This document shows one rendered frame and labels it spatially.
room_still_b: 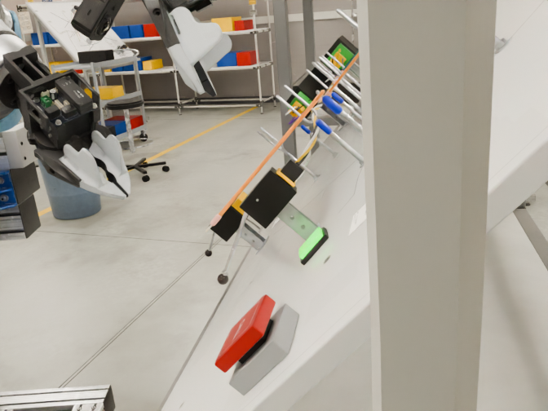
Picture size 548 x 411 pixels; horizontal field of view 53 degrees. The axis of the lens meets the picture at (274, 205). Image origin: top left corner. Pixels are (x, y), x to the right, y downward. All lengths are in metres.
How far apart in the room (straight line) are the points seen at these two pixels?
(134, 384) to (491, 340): 1.62
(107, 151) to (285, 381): 0.40
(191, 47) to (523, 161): 0.38
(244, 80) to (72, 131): 8.19
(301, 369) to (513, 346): 0.64
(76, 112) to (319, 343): 0.43
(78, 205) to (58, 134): 3.60
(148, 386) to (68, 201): 2.24
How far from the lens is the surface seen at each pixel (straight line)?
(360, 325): 0.36
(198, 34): 0.61
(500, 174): 0.33
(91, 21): 0.65
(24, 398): 2.04
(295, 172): 0.63
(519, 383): 0.91
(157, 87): 9.59
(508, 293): 1.14
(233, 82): 8.94
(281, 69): 1.57
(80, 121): 0.71
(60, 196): 4.28
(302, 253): 0.58
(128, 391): 2.31
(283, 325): 0.44
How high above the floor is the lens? 1.33
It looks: 19 degrees down
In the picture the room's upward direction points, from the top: 5 degrees counter-clockwise
